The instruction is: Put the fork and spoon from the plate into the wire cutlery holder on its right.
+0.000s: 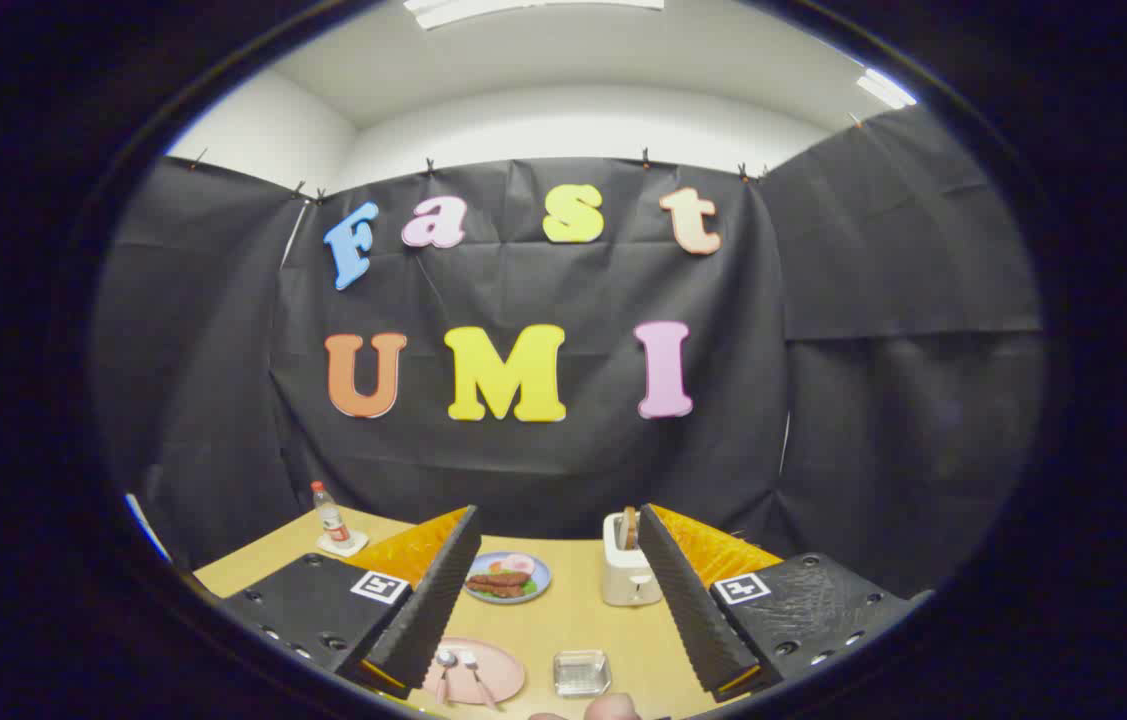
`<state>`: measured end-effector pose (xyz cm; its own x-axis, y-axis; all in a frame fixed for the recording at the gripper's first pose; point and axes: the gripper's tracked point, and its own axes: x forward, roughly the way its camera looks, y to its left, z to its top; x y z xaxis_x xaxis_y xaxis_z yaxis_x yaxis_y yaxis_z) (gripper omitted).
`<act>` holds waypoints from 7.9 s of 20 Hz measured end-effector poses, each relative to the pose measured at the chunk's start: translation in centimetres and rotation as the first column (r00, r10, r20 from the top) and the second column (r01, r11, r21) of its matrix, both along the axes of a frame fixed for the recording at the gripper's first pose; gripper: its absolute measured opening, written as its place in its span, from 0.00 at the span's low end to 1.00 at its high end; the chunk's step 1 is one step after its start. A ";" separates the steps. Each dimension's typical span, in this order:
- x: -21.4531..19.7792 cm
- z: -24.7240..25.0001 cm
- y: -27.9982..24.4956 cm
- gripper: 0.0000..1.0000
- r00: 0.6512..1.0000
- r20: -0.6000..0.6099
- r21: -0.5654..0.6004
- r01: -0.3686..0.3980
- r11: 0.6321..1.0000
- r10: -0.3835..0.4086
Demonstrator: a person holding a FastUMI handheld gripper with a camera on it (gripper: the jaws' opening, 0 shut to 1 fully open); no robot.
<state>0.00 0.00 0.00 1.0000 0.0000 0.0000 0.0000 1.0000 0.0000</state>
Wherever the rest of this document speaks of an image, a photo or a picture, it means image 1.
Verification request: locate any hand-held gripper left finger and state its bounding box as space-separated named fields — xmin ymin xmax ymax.
xmin=216 ymin=505 xmax=484 ymax=701

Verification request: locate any clear bottle red label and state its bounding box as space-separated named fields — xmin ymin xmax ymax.
xmin=311 ymin=481 xmax=352 ymax=546

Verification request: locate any checkered handle fork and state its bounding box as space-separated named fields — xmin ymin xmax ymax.
xmin=460 ymin=650 xmax=499 ymax=711

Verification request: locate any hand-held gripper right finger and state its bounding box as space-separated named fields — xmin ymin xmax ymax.
xmin=636 ymin=503 xmax=934 ymax=704

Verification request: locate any perforated metal basket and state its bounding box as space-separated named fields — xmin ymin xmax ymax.
xmin=553 ymin=649 xmax=612 ymax=698

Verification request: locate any small ceiling light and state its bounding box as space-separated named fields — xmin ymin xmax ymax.
xmin=856 ymin=68 xmax=918 ymax=109

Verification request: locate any long ceiling light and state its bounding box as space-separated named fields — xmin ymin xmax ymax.
xmin=403 ymin=0 xmax=666 ymax=29

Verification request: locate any blue plate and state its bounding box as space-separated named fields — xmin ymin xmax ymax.
xmin=464 ymin=551 xmax=552 ymax=605

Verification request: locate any cream toaster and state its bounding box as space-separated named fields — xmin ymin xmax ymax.
xmin=602 ymin=510 xmax=664 ymax=608

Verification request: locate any pink plate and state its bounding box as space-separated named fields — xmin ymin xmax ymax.
xmin=421 ymin=637 xmax=527 ymax=706

